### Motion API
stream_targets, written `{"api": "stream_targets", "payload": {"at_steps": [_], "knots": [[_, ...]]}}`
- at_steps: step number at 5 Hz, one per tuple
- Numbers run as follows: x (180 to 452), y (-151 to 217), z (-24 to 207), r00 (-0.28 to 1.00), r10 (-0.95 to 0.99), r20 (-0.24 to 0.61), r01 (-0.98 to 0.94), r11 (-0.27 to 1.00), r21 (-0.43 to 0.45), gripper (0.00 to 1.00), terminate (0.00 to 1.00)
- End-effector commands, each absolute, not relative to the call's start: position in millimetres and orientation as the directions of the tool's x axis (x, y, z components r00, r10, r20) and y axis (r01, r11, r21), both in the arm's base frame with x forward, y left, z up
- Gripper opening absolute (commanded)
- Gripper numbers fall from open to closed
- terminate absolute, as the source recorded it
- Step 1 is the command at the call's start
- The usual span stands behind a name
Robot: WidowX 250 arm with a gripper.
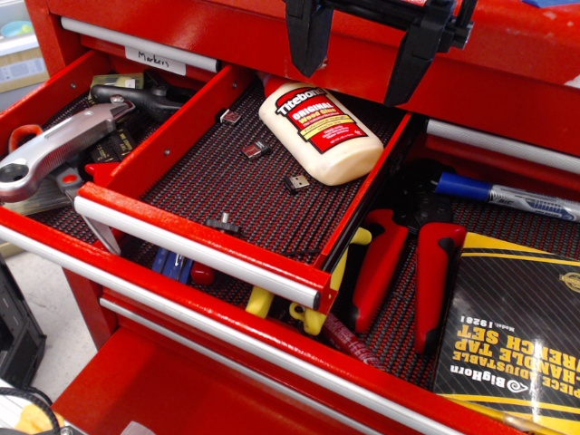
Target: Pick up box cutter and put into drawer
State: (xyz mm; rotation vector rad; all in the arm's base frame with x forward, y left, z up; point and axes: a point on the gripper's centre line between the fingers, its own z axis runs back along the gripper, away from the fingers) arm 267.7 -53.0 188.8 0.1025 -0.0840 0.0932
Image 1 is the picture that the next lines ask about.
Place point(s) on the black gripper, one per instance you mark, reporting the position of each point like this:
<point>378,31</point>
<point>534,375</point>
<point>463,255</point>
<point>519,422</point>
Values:
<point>309,24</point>

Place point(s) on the silver box cutter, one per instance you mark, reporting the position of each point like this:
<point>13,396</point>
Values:
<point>23,170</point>

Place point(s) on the red small open drawer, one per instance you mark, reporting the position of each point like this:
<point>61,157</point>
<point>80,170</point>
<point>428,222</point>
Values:
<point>192,169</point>

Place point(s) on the red wide open drawer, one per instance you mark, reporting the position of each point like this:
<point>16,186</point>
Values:
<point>189,359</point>

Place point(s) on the black yellow tap wrench box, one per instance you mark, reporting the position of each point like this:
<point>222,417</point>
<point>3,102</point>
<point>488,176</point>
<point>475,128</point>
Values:
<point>510,340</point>

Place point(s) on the wood glue bottle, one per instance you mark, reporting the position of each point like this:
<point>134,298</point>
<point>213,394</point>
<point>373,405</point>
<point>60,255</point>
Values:
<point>328,141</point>

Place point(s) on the small usb dongle upper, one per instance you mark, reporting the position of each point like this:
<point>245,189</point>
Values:
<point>229,116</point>

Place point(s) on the black usb dongle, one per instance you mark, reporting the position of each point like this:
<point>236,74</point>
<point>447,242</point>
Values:
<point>296,183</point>

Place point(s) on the blue cap marker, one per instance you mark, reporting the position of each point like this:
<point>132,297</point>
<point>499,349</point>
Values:
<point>464,187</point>

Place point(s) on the red tool chest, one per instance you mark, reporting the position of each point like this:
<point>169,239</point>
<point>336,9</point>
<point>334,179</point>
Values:
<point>517,74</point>

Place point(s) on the white markers label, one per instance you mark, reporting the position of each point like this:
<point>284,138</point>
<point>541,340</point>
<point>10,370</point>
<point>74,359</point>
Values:
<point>155,60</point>

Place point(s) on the black thumb screw knob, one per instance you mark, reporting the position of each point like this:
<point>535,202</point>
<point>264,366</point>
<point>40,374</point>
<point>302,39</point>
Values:
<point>223,224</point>

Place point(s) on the red tube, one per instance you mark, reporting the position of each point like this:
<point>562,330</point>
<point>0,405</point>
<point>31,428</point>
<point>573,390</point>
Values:
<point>347,342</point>

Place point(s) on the orange grey scissors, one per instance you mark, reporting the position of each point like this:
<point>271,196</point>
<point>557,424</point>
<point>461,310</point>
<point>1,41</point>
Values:
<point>69,181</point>

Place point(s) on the clear plastic bit case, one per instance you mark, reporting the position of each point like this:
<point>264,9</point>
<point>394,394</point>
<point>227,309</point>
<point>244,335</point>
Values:
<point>47,197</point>

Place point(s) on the black equipment case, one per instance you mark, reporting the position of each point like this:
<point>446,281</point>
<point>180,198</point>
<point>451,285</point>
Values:
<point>22,340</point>

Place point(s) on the yellow object bottom left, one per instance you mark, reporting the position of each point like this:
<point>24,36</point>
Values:
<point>33,420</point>

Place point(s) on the red handled crimping pliers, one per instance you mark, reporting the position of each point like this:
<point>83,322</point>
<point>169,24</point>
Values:
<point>410,209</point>

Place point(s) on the black handled tool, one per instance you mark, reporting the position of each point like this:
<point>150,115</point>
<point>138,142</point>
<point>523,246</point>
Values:
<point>146,90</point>

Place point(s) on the black wire stripper tool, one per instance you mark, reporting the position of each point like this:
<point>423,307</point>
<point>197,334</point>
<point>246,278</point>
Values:
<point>113,148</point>

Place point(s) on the yellow handled pliers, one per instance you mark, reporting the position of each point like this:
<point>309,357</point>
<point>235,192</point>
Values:
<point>260,300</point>

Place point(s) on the red screwdriver handle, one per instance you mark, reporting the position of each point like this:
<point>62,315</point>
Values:
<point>201,274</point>

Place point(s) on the blue handled tool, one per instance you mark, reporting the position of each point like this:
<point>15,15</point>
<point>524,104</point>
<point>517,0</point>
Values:
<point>172,265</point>

